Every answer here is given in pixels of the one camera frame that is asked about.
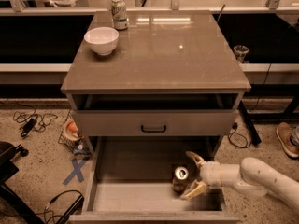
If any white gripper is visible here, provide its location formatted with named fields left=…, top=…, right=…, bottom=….
left=180, top=151, right=221, bottom=201

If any orange soda can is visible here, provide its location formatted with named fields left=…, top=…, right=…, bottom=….
left=171, top=166, right=189, bottom=192

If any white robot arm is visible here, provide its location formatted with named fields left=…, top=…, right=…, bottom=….
left=181, top=151, right=299, bottom=212

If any open middle drawer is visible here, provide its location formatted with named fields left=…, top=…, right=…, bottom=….
left=69, top=136, right=239, bottom=224

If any grey drawer cabinet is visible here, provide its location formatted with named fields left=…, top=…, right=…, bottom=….
left=60, top=10, right=252, bottom=224

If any green and white soda can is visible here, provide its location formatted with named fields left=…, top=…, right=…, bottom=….
left=111, top=0, right=128, bottom=30

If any brown shoe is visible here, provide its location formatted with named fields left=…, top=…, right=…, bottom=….
left=276, top=122, right=299, bottom=159

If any clear glass cup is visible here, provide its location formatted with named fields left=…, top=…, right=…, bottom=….
left=234, top=45, right=249, bottom=63

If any white ceramic bowl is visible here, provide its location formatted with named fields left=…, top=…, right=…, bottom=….
left=84, top=27, right=119, bottom=56

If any black office chair base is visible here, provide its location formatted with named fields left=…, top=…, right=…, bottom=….
left=0, top=141, right=46, bottom=224

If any black cable loop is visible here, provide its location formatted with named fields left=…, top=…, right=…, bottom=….
left=227, top=122, right=252, bottom=149

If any top drawer with black handle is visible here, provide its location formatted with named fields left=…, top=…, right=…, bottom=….
left=72, top=110, right=238, bottom=136

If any wire basket with items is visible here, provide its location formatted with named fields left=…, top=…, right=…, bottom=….
left=58, top=113, right=91, bottom=157

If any black power adapter with cable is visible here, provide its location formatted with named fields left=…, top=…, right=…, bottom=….
left=13, top=105, right=58, bottom=138

